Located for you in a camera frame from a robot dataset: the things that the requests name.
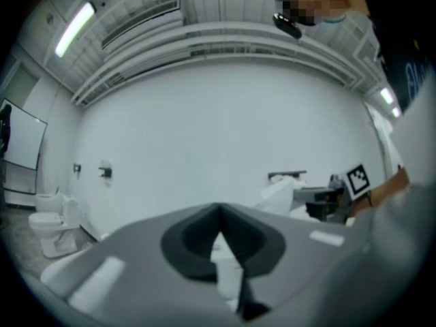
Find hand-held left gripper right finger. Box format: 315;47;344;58
219;202;356;320

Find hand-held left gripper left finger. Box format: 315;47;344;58
41;202;240;316

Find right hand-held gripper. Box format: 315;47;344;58
293;163;372;223

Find person's right forearm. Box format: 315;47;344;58
350;166;411;217

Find oval tankless white toilet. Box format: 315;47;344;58
40;232;115;296

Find white toilet with square tank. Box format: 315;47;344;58
210;232;245;301

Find narrow white toilet with tank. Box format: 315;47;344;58
27;190;81;259

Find person's black printed t-shirt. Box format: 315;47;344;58
370;10;436;112

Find white ceiling pipes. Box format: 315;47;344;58
70;31;359;106

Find long ceiling tube light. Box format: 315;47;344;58
54;1;98;59

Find dark wall paper holder shelf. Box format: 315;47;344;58
268;170;308;181

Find black wall holder white insert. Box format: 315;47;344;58
98;159;114;181

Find black head-worn camera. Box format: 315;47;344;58
271;11;303;40

